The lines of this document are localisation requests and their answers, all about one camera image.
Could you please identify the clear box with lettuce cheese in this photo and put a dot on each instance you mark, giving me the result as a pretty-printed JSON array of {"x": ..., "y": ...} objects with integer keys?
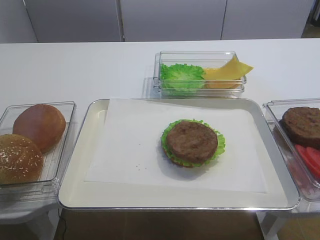
[{"x": 204, "y": 59}]

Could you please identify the yellow cheese slice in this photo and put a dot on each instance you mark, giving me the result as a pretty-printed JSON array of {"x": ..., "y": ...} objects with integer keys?
[{"x": 227, "y": 76}]

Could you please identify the brown beef patty on burger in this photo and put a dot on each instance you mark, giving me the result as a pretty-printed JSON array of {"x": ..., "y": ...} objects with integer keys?
[{"x": 191, "y": 142}]

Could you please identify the white paper sheet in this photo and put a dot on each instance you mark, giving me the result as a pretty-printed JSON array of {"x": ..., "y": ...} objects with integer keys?
[{"x": 129, "y": 149}]

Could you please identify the green lettuce in box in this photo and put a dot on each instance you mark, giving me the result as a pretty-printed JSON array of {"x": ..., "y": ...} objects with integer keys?
[{"x": 181, "y": 77}]

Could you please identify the green lettuce leaf on burger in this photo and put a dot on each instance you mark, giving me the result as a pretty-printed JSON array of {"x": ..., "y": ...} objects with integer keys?
[{"x": 220, "y": 151}]

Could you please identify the white metal serving tray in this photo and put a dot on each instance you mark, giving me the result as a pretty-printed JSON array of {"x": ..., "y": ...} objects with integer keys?
[{"x": 77, "y": 192}]

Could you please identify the plain brown bun half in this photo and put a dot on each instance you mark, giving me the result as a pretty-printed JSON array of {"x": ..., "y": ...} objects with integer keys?
[{"x": 41, "y": 123}]

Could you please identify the clear box with buns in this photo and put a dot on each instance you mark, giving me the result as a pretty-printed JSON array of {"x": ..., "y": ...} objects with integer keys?
[{"x": 55, "y": 163}]

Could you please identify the lower brown patty in box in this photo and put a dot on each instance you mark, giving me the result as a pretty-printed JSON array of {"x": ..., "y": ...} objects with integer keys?
[{"x": 299, "y": 139}]

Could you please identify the brown patty in box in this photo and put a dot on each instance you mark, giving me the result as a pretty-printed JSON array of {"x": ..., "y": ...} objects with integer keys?
[
  {"x": 302, "y": 121},
  {"x": 299, "y": 139}
]

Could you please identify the sesame bun top in box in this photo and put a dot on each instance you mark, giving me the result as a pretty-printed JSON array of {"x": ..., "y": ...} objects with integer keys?
[{"x": 21, "y": 161}]

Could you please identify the top brown patty in box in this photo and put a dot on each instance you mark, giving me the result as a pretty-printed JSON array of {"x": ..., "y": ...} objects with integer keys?
[{"x": 302, "y": 121}]

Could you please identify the white table leg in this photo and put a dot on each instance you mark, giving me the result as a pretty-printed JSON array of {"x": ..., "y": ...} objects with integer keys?
[{"x": 45, "y": 225}]

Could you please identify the middle red tomato slice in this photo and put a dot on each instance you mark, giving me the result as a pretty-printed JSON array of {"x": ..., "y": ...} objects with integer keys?
[{"x": 313, "y": 160}]

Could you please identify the red tomato slice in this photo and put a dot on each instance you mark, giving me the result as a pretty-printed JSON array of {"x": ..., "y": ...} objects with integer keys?
[
  {"x": 302, "y": 152},
  {"x": 313, "y": 160}
]

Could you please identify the left red tomato slice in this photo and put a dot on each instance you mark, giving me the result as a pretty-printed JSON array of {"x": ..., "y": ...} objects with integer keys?
[{"x": 302, "y": 152}]

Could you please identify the clear box with patties tomatoes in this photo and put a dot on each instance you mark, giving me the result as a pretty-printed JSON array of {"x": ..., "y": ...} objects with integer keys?
[{"x": 307, "y": 182}]

